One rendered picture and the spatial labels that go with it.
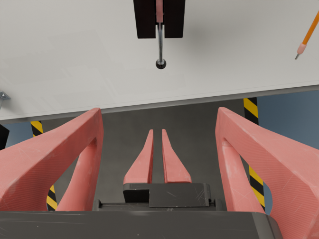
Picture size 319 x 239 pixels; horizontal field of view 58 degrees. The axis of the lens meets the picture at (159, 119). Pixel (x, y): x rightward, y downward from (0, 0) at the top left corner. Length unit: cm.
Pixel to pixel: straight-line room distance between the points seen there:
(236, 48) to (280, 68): 9
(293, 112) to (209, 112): 38
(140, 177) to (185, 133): 119
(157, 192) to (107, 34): 24
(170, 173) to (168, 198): 2
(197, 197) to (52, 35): 29
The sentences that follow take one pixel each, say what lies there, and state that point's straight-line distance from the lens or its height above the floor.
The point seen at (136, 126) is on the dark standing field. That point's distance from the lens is 145.
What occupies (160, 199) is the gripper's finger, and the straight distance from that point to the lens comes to 23.
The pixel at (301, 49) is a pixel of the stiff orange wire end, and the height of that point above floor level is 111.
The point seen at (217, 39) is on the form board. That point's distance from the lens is 41.
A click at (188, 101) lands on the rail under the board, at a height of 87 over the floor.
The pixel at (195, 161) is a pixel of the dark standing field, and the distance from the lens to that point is 146.
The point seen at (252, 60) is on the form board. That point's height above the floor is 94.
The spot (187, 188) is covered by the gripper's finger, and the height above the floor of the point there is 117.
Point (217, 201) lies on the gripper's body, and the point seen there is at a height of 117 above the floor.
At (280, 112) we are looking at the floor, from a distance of 145.
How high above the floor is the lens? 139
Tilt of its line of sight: 77 degrees down
